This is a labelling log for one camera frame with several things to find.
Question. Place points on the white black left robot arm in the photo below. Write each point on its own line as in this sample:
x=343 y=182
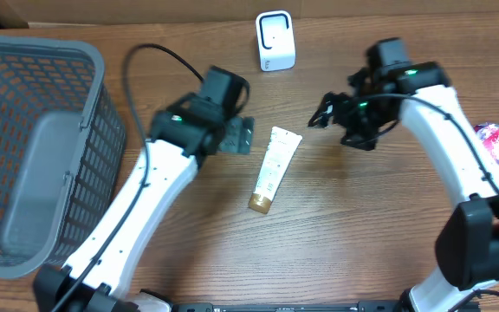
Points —
x=98 y=275

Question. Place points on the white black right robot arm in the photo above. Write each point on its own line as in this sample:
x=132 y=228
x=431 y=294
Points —
x=393 y=90

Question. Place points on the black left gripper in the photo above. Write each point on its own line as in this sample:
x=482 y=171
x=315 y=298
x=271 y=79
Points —
x=242 y=131

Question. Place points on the white gold-capped tube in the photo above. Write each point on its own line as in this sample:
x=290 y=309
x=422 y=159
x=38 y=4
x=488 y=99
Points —
x=281 y=149

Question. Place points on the grey plastic basket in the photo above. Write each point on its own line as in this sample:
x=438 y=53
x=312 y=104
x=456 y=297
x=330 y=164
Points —
x=61 y=142

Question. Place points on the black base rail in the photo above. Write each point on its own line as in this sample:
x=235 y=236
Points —
x=275 y=307

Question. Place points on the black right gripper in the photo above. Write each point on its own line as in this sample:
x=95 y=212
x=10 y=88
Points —
x=338 y=116

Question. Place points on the white barcode scanner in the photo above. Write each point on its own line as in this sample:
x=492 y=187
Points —
x=275 y=40

